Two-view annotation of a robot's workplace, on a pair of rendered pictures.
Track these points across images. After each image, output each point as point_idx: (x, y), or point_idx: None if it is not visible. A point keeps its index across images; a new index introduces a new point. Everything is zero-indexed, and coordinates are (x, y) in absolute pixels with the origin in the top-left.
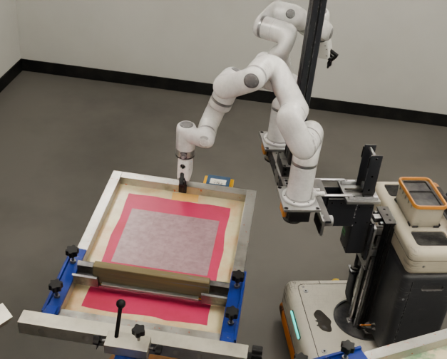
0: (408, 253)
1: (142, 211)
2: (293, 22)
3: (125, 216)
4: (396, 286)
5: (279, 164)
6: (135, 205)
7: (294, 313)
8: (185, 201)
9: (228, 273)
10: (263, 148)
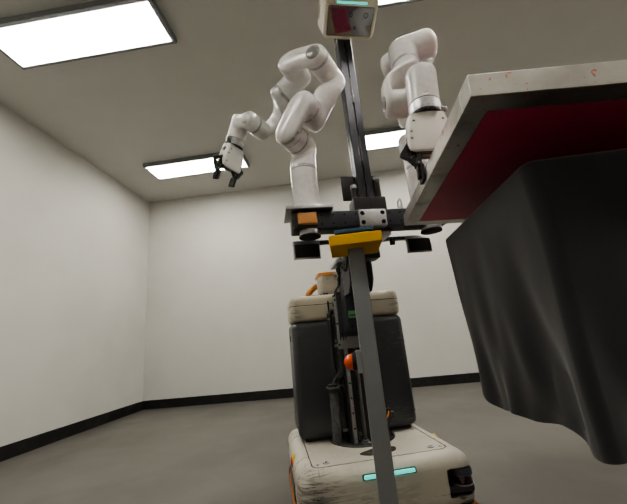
0: (393, 294)
1: (544, 147)
2: (310, 78)
3: (590, 127)
4: (396, 334)
5: (369, 204)
6: (537, 137)
7: (370, 472)
8: (463, 186)
9: None
10: (313, 215)
